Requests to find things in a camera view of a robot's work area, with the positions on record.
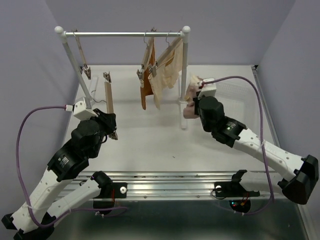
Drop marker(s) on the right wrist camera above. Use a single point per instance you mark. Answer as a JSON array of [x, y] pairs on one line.
[[206, 88]]

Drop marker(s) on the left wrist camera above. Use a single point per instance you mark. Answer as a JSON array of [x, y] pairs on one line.
[[81, 109]]

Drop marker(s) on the orange underwear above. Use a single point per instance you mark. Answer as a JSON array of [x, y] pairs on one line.
[[147, 89]]

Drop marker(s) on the pink underwear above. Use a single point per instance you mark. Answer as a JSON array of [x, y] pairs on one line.
[[191, 93]]

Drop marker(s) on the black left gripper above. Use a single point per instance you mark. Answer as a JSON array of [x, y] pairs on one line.
[[110, 119]]

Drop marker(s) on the beige hanger with orange underwear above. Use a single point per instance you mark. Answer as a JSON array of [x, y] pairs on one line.
[[145, 60]]

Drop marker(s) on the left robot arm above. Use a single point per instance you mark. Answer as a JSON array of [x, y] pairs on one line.
[[37, 217]]

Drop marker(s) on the white metal clothes rack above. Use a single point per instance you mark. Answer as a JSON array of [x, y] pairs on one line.
[[63, 35]]

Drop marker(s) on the beige hanger with cream underwear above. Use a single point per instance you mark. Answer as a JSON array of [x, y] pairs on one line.
[[178, 38]]

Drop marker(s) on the aluminium mounting rail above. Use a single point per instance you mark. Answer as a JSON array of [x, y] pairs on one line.
[[157, 160]]

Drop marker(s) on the empty beige clip hanger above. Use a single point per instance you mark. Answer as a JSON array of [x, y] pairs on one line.
[[85, 68]]

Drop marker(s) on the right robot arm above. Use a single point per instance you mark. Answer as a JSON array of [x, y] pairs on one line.
[[298, 175]]

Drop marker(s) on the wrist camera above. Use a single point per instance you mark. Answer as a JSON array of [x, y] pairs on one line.
[[206, 88], [81, 109]]

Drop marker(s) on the cream underwear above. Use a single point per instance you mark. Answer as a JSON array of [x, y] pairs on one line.
[[167, 75]]

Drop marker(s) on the beige clip hanger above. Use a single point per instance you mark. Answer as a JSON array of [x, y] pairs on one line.
[[108, 96], [85, 68]]

